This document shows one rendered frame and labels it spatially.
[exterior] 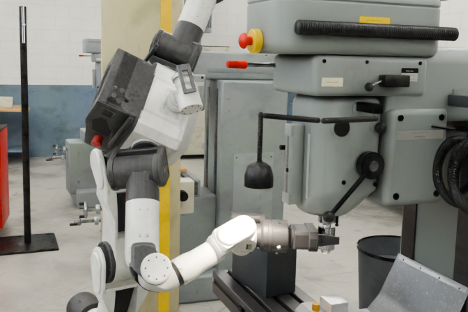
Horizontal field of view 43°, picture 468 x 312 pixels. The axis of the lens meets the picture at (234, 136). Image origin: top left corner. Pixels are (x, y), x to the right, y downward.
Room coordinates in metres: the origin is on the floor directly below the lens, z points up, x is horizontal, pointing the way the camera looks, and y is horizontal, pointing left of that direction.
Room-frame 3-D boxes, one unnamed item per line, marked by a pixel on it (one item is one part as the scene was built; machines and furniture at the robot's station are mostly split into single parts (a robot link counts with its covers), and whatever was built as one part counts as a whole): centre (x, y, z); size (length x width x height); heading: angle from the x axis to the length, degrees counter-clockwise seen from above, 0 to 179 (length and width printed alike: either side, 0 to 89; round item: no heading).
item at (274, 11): (1.60, -0.27, 1.81); 0.47 x 0.26 x 0.16; 112
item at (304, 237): (1.59, -0.17, 1.23); 0.13 x 0.12 x 0.10; 2
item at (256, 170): (1.45, -0.06, 1.44); 0.07 x 0.07 x 0.06
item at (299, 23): (1.47, -0.35, 1.79); 0.45 x 0.04 x 0.04; 112
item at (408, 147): (1.66, -0.44, 1.47); 0.24 x 0.19 x 0.26; 22
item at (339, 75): (1.60, -0.30, 1.68); 0.34 x 0.24 x 0.10; 112
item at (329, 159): (1.59, -0.26, 1.47); 0.21 x 0.19 x 0.32; 22
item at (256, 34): (1.51, -0.05, 1.76); 0.06 x 0.02 x 0.06; 22
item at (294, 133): (1.55, -0.16, 1.45); 0.04 x 0.04 x 0.21; 22
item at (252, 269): (1.98, -0.11, 1.04); 0.22 x 0.12 x 0.20; 31
